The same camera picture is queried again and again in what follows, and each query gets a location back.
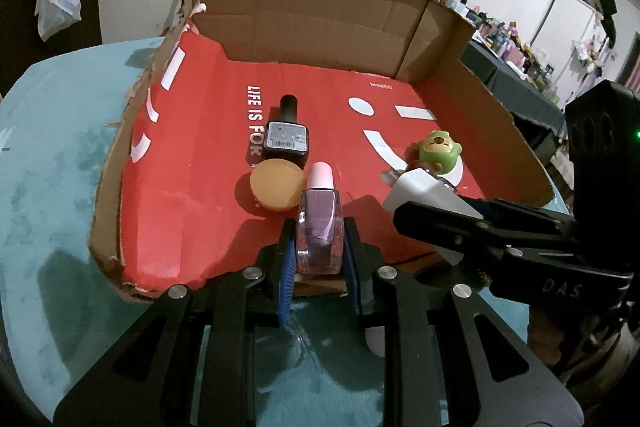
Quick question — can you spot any pink nail polish bottle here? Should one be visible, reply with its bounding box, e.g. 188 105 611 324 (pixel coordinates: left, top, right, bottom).
296 161 344 275

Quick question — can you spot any dark cloth side table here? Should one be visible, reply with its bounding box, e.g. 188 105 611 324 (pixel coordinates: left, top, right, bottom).
460 39 564 148

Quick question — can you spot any green avocado toy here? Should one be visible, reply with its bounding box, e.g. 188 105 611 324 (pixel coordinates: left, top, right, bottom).
418 130 462 174

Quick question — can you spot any orange round disc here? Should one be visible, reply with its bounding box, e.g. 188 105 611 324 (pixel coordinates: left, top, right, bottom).
250 159 307 212

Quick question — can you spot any black nail polish bottle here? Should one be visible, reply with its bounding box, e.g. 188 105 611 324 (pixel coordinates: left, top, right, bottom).
262 94 309 169

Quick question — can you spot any cardboard box tray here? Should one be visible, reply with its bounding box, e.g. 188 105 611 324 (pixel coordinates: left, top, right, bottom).
89 0 553 300

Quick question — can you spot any red paper liner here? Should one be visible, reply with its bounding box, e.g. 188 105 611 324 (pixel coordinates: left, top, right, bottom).
119 30 444 295

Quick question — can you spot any clear plastic bag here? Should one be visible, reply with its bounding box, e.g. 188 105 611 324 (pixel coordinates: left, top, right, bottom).
37 0 81 41

